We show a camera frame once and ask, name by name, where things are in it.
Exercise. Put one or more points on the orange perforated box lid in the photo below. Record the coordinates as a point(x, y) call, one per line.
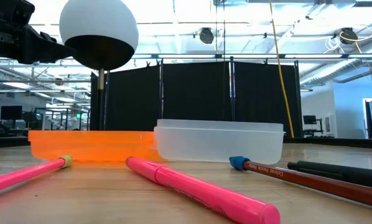
point(92, 146)

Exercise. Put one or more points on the pink pencil yellow eraser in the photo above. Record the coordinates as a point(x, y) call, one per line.
point(27, 175)

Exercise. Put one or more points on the clear plastic supply box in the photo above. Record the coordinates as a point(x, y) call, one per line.
point(220, 143)

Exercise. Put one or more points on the pink highlighter marker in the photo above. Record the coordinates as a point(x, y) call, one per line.
point(204, 193)

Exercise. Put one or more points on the brown coloured pencil blue cap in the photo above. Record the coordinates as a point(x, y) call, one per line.
point(313, 183)

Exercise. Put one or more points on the black pen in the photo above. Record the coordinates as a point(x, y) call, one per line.
point(344, 175)

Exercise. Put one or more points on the white globe lamp black stand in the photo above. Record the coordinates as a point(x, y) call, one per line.
point(99, 25)

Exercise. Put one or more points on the black computer monitor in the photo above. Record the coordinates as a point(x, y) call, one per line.
point(11, 113)

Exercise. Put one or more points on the black partition screen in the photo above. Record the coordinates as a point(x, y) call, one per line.
point(189, 93)

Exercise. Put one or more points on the black round hanging device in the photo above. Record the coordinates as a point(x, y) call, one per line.
point(348, 35)
point(206, 35)

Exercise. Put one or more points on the small black monitor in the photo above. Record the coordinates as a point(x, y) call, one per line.
point(309, 119)

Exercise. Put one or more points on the black aluminium table frame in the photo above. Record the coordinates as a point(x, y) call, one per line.
point(5, 142)

